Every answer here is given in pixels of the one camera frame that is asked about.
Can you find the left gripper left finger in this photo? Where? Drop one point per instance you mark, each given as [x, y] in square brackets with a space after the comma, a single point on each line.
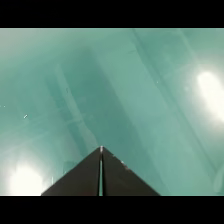
[83, 176]

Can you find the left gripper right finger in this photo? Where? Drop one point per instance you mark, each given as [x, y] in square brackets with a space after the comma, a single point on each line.
[123, 178]

